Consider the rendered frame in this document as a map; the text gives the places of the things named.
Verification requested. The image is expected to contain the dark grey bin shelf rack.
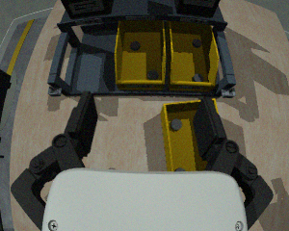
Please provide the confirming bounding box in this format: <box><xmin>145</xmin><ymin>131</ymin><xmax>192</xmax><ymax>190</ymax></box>
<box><xmin>47</xmin><ymin>0</ymin><xmax>236</xmax><ymax>98</ymax></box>

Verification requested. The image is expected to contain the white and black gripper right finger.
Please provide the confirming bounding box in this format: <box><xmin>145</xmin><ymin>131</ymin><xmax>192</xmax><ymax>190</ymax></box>
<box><xmin>193</xmin><ymin>97</ymin><xmax>274</xmax><ymax>231</ymax></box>

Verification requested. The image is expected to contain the dark green case with orange latches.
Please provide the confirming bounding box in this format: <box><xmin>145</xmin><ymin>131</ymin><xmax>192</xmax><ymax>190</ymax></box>
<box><xmin>61</xmin><ymin>0</ymin><xmax>114</xmax><ymax>19</ymax></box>

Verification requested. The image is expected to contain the black case with orange latches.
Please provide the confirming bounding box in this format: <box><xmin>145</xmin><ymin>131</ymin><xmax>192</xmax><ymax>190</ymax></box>
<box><xmin>174</xmin><ymin>0</ymin><xmax>221</xmax><ymax>17</ymax></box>

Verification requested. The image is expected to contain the yellow bin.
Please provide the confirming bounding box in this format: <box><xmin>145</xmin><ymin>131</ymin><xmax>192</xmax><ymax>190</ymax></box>
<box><xmin>166</xmin><ymin>21</ymin><xmax>219</xmax><ymax>92</ymax></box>
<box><xmin>160</xmin><ymin>100</ymin><xmax>207</xmax><ymax>171</ymax></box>
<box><xmin>115</xmin><ymin>20</ymin><xmax>166</xmax><ymax>90</ymax></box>

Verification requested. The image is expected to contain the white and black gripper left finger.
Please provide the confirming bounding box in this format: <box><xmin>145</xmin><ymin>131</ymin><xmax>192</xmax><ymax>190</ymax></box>
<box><xmin>11</xmin><ymin>91</ymin><xmax>98</xmax><ymax>231</ymax></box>

